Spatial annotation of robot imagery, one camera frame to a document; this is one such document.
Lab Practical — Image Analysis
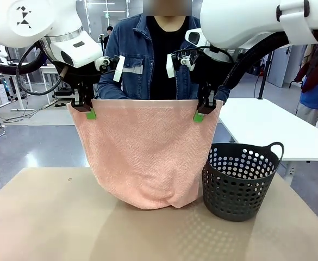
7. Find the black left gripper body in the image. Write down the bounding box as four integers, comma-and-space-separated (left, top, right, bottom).
52, 60, 102, 84

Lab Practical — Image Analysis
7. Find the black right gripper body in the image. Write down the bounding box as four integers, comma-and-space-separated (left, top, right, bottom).
191, 60, 224, 86

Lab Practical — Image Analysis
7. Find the pink terry towel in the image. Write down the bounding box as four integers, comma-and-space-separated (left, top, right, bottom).
66, 98, 223, 211

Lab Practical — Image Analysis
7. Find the dark grey perforated basket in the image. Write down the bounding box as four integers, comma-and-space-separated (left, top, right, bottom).
201, 141, 285, 222

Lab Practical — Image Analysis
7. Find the person's left denim forearm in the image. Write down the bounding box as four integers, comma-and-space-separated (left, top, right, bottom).
214, 81, 232, 105

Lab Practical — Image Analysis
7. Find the person's right denim forearm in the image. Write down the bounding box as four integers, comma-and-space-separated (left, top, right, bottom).
96, 77, 131, 100

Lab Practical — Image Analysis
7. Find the black tripod stand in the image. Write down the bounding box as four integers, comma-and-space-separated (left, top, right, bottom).
254, 51, 274, 101

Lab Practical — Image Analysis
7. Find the person in denim jacket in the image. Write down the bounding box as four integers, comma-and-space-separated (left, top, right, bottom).
96, 0, 232, 105

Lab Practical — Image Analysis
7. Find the white door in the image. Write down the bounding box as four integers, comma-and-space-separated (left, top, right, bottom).
266, 45, 293, 88

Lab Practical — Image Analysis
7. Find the clothes rack with garments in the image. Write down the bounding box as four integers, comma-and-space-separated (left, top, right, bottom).
294, 43, 318, 129

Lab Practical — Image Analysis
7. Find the white workbench with frame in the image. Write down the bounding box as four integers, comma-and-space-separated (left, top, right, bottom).
39, 63, 77, 108
0, 69, 33, 113

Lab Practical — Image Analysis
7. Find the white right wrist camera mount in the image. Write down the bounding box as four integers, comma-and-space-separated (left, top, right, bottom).
166, 50, 197, 79

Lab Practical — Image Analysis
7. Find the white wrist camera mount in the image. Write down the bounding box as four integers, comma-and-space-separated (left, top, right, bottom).
166, 50, 197, 79
94, 54, 126, 83

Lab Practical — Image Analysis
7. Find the thick black right arm hose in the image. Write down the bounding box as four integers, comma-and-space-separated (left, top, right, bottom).
219, 29, 294, 91

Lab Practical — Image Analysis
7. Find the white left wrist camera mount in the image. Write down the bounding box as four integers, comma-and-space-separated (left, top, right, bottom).
94, 54, 126, 83

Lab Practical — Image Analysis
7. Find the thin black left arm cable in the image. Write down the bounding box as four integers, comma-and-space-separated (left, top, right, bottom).
0, 40, 67, 96

